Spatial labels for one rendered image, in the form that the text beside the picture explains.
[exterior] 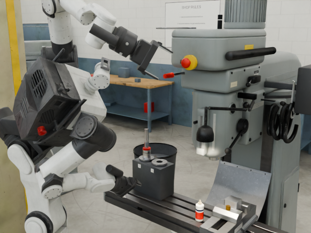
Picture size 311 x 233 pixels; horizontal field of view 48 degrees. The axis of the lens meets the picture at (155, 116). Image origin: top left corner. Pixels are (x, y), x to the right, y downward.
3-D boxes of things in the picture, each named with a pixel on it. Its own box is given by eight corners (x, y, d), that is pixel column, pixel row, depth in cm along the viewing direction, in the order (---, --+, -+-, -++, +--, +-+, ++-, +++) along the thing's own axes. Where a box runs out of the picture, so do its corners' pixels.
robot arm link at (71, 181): (83, 194, 147) (38, 202, 136) (76, 175, 153) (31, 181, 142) (90, 178, 142) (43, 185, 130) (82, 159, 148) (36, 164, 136)
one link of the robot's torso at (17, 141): (-1, 149, 154) (14, 133, 149) (20, 140, 166) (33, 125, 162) (19, 171, 153) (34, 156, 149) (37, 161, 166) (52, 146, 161)
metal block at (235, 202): (235, 214, 164) (236, 202, 162) (224, 210, 167) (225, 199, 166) (240, 210, 168) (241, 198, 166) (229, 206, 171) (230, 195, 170)
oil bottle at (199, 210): (200, 222, 172) (201, 202, 169) (193, 219, 174) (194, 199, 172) (204, 219, 175) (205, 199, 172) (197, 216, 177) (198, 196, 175)
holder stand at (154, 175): (160, 201, 193) (160, 167, 188) (132, 189, 207) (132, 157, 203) (174, 193, 202) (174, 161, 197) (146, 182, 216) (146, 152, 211)
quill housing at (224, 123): (224, 163, 155) (227, 92, 147) (185, 153, 167) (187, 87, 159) (243, 152, 169) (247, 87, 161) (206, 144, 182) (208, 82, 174)
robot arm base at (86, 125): (78, 147, 122) (100, 122, 122) (61, 128, 129) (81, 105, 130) (102, 161, 134) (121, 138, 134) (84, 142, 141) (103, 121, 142)
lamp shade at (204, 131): (195, 142, 142) (195, 127, 140) (196, 136, 149) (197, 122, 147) (213, 143, 140) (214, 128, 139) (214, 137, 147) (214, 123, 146)
